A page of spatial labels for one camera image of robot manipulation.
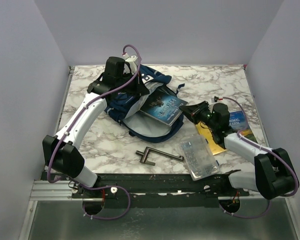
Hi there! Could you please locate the black starry book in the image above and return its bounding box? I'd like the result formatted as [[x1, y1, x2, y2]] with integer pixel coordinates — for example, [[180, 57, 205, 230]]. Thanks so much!
[[140, 91, 188, 127]]

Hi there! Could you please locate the aluminium rail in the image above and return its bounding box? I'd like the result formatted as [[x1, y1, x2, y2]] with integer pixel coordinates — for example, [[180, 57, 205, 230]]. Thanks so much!
[[29, 177, 296, 202]]

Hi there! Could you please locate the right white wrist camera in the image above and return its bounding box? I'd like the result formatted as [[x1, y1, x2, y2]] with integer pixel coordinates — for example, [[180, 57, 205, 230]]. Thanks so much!
[[208, 96, 219, 109]]

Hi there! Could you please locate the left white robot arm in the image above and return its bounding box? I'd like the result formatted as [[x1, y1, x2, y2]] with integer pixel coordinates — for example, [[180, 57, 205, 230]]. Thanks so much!
[[42, 53, 150, 198]]

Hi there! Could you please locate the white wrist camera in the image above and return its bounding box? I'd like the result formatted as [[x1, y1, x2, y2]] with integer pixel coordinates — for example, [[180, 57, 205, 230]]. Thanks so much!
[[122, 53, 139, 75], [208, 96, 219, 109]]

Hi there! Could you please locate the yellow notebook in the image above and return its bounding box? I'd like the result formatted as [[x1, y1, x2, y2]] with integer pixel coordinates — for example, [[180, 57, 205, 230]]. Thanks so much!
[[195, 122, 226, 156]]

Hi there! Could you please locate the navy blue student backpack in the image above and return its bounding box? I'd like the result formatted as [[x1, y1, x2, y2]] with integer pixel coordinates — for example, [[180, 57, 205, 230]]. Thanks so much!
[[105, 65, 184, 143]]

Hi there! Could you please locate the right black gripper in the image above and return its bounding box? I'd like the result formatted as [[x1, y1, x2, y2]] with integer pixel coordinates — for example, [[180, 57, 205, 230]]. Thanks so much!
[[179, 101, 218, 131]]

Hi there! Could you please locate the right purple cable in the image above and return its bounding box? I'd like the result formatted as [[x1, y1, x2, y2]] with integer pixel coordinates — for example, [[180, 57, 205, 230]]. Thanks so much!
[[221, 96, 300, 219]]

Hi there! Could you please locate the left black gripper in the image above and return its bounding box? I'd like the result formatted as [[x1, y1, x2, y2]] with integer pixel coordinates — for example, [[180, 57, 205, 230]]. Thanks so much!
[[116, 70, 150, 97]]

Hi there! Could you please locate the blue animal farm book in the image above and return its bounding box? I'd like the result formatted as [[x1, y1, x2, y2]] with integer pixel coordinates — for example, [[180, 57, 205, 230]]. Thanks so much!
[[229, 110, 257, 143]]

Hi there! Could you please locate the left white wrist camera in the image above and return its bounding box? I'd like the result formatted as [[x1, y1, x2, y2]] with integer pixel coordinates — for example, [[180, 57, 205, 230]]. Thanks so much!
[[122, 53, 139, 75]]

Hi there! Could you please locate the clear plastic pencil case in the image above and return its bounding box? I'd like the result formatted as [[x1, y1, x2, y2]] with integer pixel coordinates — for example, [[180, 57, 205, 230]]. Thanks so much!
[[179, 135, 220, 181]]

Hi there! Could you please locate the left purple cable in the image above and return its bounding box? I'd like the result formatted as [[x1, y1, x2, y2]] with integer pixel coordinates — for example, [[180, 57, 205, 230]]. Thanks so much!
[[46, 44, 142, 221]]

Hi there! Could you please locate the purple cable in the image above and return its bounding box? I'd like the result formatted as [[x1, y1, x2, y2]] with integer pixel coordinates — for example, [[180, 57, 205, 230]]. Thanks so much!
[[46, 44, 142, 221], [221, 96, 300, 219]]

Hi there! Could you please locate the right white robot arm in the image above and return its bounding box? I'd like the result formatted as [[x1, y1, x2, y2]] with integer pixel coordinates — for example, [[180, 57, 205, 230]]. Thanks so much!
[[180, 100, 300, 200]]

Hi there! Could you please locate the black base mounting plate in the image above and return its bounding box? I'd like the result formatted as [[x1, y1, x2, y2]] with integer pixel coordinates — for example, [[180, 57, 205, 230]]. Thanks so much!
[[39, 173, 253, 210]]

